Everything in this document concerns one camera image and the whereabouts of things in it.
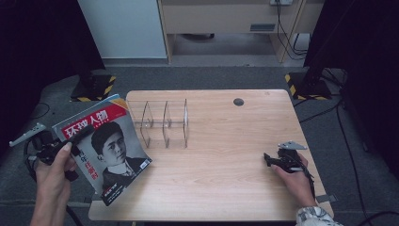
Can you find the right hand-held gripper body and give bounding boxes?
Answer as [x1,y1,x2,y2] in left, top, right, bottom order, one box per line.
[276,140,309,174]

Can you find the clear acrylic divider rack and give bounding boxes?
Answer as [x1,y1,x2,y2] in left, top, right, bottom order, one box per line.
[126,98,190,150]

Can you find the person's left hand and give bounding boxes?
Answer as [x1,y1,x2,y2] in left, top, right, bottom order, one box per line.
[33,141,78,203]

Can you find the striped black stand base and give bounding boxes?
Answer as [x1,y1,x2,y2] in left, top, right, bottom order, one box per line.
[70,73,117,103]
[284,71,333,102]

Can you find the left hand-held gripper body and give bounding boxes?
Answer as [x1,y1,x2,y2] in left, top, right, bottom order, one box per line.
[8,121,80,183]

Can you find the black curtain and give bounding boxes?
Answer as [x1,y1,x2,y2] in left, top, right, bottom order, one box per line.
[0,0,106,158]
[303,0,399,172]

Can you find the thin black floor cable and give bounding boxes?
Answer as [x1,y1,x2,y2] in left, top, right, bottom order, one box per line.
[29,102,52,121]

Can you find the light wooden desk unit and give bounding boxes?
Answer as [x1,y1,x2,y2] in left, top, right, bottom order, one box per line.
[156,0,326,64]

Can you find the red banner portrait magazine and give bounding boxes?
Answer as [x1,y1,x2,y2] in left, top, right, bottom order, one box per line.
[51,99,153,207]

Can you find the white cabinet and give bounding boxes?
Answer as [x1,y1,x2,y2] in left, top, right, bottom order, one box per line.
[77,0,168,60]

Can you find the person's right hand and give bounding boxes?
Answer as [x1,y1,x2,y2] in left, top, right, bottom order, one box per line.
[271,153,318,209]

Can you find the teal cover magazine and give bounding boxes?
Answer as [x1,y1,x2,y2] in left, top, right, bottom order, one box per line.
[51,93,130,130]

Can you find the black hanging cables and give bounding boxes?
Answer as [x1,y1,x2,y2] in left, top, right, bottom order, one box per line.
[275,2,309,61]

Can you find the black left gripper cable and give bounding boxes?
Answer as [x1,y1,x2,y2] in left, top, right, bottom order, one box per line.
[23,137,84,226]

